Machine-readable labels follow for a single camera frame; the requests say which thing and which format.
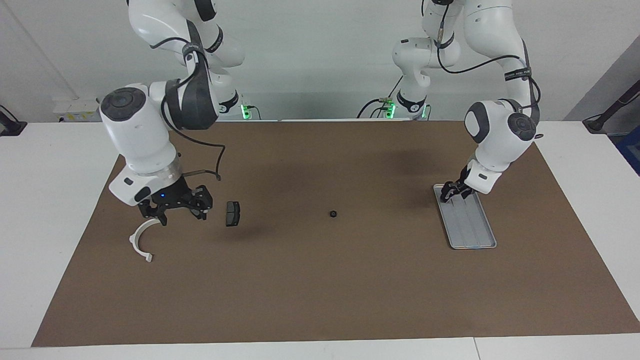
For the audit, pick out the short rectangular grey brake pad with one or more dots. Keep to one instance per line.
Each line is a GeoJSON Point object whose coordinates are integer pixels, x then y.
{"type": "Point", "coordinates": [232, 213]}

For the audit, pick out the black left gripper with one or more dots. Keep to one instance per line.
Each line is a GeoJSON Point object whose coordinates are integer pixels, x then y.
{"type": "Point", "coordinates": [462, 184]}

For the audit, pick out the brown table mat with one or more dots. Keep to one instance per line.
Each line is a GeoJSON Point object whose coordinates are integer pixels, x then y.
{"type": "Point", "coordinates": [325, 280]}

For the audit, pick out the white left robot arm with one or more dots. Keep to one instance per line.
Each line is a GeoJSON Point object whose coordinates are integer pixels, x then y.
{"type": "Point", "coordinates": [500, 135]}

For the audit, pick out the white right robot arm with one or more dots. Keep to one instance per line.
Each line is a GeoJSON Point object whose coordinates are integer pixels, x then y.
{"type": "Point", "coordinates": [137, 130]}

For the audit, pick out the blue bin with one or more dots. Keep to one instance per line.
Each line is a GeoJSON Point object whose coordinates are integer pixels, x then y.
{"type": "Point", "coordinates": [631, 155]}

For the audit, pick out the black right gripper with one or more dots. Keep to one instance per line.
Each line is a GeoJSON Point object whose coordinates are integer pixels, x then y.
{"type": "Point", "coordinates": [172, 197]}

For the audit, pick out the white curved plastic bracket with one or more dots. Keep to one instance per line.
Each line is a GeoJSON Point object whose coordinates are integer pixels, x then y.
{"type": "Point", "coordinates": [137, 237]}

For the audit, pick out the white box with yellow labels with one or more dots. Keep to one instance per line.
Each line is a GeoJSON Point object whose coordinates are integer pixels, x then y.
{"type": "Point", "coordinates": [67, 116]}

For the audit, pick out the silver metal tray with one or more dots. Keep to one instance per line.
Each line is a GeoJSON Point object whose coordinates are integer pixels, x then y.
{"type": "Point", "coordinates": [470, 222]}

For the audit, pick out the black clamp mount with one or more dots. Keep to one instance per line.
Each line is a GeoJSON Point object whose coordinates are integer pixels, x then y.
{"type": "Point", "coordinates": [10, 127]}

